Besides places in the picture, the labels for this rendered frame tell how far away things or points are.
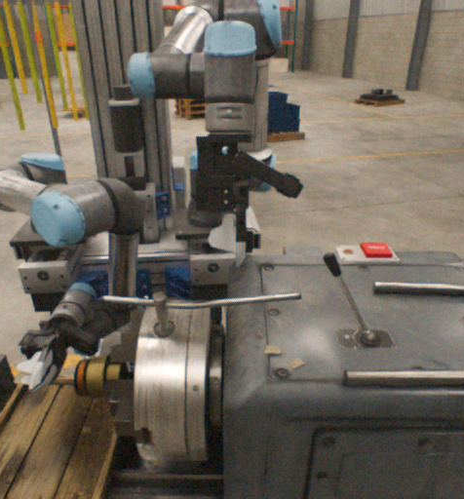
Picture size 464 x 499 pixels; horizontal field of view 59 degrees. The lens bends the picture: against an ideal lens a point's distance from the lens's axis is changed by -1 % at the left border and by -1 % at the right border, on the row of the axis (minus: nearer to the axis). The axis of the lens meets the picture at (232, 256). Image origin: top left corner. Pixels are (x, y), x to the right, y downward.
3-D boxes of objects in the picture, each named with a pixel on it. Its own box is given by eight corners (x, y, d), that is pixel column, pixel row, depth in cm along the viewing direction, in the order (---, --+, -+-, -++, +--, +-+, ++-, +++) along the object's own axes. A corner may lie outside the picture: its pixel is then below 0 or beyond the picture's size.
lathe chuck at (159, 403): (203, 358, 108) (195, 269, 87) (193, 486, 84) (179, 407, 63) (169, 358, 108) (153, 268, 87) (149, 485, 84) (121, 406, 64)
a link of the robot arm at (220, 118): (253, 106, 67) (255, 102, 59) (252, 136, 68) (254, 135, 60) (207, 106, 67) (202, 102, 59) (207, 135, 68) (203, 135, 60)
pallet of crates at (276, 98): (284, 131, 828) (286, 89, 790) (304, 139, 762) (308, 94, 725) (227, 135, 788) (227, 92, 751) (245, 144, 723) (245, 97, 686)
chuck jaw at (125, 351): (168, 359, 88) (169, 302, 89) (164, 363, 83) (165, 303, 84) (116, 358, 89) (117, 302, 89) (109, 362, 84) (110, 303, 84)
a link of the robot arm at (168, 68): (178, -11, 102) (119, 48, 66) (222, -11, 101) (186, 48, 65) (183, 40, 110) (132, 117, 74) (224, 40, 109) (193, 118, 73)
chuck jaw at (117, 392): (162, 377, 82) (151, 425, 71) (164, 396, 84) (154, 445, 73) (106, 376, 82) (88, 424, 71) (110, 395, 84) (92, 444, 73)
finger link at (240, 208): (234, 237, 69) (234, 184, 66) (245, 237, 69) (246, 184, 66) (234, 244, 64) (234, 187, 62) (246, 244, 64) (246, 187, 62)
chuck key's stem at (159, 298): (159, 341, 77) (151, 299, 69) (161, 332, 78) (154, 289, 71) (171, 343, 76) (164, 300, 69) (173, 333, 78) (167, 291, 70)
